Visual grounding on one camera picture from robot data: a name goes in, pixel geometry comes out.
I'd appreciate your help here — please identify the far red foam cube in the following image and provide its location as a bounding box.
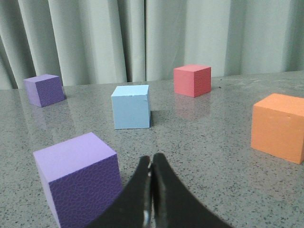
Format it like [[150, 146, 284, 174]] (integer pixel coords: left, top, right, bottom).
[[173, 65, 211, 97]]

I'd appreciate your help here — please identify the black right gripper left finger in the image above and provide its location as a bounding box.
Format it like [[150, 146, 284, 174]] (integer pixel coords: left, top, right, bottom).
[[88, 156, 152, 228]]

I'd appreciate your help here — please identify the near purple foam cube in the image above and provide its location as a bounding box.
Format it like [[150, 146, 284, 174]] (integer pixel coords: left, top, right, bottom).
[[33, 133, 122, 228]]

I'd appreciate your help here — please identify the far purple foam cube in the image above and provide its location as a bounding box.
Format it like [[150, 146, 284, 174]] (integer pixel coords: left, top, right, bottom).
[[23, 74, 66, 107]]

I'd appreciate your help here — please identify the orange foam cube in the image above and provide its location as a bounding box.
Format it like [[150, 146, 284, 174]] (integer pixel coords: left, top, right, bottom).
[[251, 94, 304, 164]]

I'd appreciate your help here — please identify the grey-white curtain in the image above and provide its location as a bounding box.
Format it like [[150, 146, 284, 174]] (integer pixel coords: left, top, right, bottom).
[[0, 0, 304, 89]]

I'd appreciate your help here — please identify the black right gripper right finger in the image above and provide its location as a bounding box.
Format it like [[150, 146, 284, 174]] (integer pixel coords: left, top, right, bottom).
[[152, 153, 230, 228]]

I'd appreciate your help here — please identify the light blue foam cube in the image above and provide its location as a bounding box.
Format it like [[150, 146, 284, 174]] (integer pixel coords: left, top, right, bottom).
[[111, 85, 151, 129]]

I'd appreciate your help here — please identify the purple foam cube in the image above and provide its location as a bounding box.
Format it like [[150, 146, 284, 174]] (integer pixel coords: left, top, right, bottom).
[[33, 133, 122, 228], [23, 74, 66, 107]]

